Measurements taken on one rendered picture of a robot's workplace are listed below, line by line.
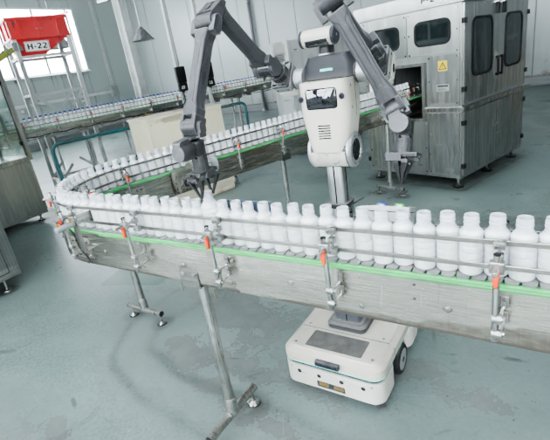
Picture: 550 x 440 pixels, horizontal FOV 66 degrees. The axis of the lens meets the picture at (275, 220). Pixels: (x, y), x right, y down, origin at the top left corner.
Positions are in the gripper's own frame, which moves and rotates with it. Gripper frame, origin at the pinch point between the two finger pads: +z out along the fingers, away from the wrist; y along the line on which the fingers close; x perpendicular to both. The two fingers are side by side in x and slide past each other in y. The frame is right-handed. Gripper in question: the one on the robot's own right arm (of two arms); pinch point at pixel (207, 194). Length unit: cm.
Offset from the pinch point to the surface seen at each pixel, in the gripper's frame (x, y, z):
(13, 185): -489, -157, 58
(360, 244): 59, 2, 13
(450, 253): 84, 2, 13
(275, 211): 30.3, 2.0, 4.5
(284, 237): 32.1, 1.8, 13.4
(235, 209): 12.8, 1.0, 4.9
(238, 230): 13.3, 1.9, 12.5
